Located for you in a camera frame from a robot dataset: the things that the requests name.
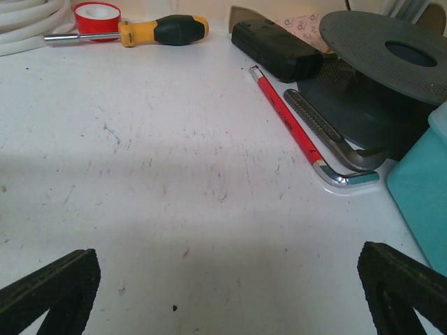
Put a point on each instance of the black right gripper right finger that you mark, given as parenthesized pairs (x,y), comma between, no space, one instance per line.
(398,288)

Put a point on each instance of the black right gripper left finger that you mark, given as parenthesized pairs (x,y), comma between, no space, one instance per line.
(64,290)

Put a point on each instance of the teal plastic case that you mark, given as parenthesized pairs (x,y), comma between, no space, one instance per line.
(418,185)

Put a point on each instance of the black plastic spool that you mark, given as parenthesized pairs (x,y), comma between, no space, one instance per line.
(386,77)

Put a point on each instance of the black rectangular block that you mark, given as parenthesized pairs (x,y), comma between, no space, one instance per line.
(284,55)

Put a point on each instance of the sandpaper sheet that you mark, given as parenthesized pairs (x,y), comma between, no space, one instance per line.
(306,28)

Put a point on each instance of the red white tape roll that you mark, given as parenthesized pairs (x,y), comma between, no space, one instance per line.
(97,21)

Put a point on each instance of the yellow black screwdriver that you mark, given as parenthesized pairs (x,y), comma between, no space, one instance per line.
(172,30)

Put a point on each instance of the red handled hex key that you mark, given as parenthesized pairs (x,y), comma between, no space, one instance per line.
(312,154)

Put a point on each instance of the white cable coil spool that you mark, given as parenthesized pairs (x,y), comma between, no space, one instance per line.
(24,23)

